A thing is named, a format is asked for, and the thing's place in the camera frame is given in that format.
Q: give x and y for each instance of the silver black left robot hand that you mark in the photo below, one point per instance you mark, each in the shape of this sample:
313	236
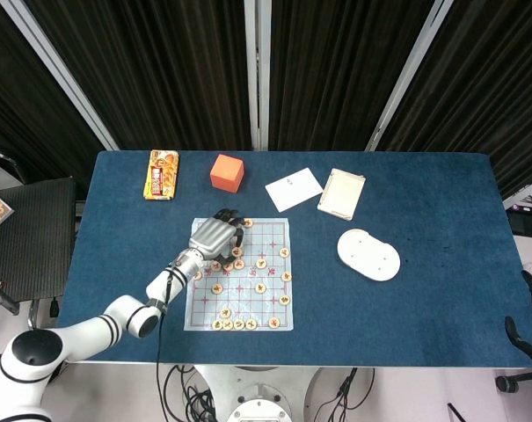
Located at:
210	237

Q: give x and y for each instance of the black-lettered wooden chess piece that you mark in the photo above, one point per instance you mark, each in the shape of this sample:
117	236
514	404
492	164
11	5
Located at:
286	276
216	288
198	276
284	300
260	288
236	252
216	325
225	312
250	324
228	325
238	324
260	263

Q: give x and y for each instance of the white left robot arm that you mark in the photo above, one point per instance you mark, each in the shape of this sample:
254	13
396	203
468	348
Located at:
116	316

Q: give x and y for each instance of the plastic Chinese chess board sheet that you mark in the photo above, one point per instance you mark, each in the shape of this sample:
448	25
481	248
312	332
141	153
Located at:
248	307

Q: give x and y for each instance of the black chair wheel base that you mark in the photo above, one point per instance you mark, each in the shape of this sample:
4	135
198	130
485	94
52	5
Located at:
518	381

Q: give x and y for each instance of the orange cube block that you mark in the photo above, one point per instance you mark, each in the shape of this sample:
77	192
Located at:
226	175

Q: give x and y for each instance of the yellow snack package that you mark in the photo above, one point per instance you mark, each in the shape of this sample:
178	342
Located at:
161	175

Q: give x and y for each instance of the white paper card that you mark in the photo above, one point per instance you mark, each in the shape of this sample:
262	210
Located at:
294	190

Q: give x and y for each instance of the blue fabric tablecloth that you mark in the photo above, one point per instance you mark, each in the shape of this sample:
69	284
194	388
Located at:
424	307

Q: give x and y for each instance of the white oval tray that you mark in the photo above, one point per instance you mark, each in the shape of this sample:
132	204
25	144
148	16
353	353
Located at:
367	254

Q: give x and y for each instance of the black pleated curtain panel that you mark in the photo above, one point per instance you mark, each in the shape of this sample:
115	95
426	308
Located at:
490	88
10	88
160	66
336	66

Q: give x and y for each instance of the black mesh chair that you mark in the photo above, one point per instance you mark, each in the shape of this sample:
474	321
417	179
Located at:
28	233

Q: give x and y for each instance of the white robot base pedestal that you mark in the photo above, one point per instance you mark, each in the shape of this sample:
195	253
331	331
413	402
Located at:
257	391

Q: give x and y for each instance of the white metal frame post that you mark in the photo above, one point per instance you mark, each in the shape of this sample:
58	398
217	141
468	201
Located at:
406	74
257	74
59	74

